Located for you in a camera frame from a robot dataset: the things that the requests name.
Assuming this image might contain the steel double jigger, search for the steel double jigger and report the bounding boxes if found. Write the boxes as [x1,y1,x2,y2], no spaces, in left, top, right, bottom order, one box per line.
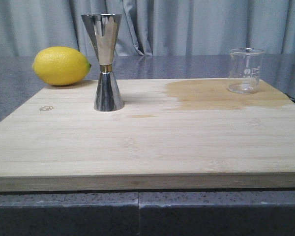
[81,14,124,112]

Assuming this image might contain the glass beaker with liquid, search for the glass beaker with liquid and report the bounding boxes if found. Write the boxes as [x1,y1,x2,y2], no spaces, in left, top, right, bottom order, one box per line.
[227,48,265,94]

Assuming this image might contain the wooden cutting board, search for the wooden cutting board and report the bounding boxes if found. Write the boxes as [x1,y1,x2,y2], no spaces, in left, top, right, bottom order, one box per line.
[0,79,295,192]

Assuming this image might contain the yellow lemon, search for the yellow lemon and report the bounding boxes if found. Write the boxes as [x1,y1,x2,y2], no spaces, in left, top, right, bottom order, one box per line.
[32,46,91,86]

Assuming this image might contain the grey curtain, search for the grey curtain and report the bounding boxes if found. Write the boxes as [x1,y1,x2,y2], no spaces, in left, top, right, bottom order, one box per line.
[0,0,295,57]

